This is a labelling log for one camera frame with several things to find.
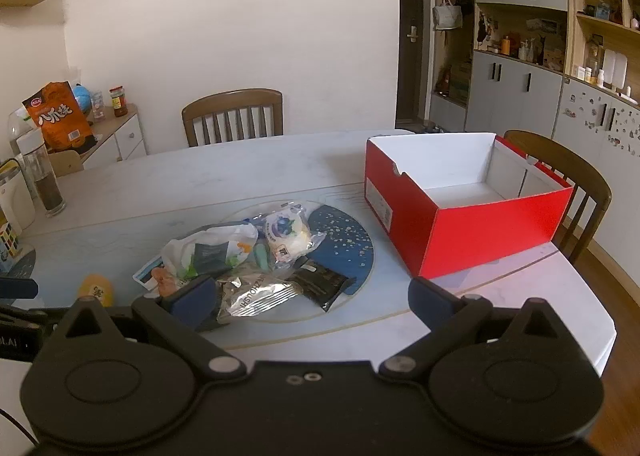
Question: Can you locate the red-lidded sauce jar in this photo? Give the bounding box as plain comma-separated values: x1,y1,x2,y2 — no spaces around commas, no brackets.
109,86,129,117

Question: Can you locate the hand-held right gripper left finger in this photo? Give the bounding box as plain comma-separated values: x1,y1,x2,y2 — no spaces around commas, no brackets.
32,275,248,384

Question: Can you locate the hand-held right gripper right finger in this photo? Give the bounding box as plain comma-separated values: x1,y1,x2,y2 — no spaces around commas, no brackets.
378,277,591,382

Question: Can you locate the glass bottle with dark liquid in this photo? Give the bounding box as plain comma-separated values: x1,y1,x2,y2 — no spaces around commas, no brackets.
16,128,67,218

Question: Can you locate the small orange yellow toy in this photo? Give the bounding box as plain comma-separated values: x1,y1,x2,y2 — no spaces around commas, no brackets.
76,274,115,307

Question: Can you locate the blueberry bread packet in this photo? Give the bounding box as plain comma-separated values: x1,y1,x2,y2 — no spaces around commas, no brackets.
262,206,326,269

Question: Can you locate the wooden slat-back chair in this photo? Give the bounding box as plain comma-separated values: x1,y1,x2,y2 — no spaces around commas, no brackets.
503,130,613,265
181,88,284,148

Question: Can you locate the red cardboard shoe box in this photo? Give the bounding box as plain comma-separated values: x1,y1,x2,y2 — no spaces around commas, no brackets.
364,132,575,280

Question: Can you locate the dark brown door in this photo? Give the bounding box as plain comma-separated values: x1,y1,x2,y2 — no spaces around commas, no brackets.
395,0,436,129

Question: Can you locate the large orange snack bag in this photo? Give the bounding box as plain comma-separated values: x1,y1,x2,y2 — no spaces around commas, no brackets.
21,81,94,153

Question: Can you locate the black snack packet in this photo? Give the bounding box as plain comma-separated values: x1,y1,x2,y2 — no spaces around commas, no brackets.
287,258,357,313

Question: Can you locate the white kettle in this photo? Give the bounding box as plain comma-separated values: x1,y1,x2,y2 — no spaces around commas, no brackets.
0,158,36,237

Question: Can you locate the grey tote bag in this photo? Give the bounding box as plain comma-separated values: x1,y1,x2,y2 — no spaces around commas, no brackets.
432,0,463,31

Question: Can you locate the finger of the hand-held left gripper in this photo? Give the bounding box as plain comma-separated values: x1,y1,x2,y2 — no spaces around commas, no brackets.
0,277,39,301
0,305,49,331

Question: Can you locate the brown cardboard box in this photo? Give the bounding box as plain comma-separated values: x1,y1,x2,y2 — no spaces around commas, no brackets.
50,150,83,177

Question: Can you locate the white wooden wall cabinet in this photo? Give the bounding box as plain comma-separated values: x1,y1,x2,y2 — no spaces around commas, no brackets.
425,0,640,181

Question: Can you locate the colourful puzzle cube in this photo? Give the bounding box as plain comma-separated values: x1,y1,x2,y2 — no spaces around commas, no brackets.
0,222,25,271

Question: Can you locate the white marble desktop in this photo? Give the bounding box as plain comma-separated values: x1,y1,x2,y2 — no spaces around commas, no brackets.
0,128,617,379

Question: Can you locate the black cable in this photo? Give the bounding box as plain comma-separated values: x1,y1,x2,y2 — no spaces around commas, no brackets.
0,406,37,448

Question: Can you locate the clear glass jar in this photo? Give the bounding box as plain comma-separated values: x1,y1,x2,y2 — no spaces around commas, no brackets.
7,106,41,157

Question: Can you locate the white blue-print sachet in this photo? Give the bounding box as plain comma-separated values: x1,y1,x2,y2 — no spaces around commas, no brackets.
132,256,168,291

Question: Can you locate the white plastic bag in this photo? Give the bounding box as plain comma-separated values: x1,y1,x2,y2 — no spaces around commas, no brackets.
160,223,259,281

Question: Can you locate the small blue globe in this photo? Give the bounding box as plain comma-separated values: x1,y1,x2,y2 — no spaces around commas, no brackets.
71,84,93,117

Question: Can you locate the white sideboard cabinet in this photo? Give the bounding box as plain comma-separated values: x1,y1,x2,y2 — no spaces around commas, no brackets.
52,103,148,177

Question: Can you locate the silver foil snack packet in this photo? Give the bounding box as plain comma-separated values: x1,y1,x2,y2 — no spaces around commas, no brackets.
215,261,305,324

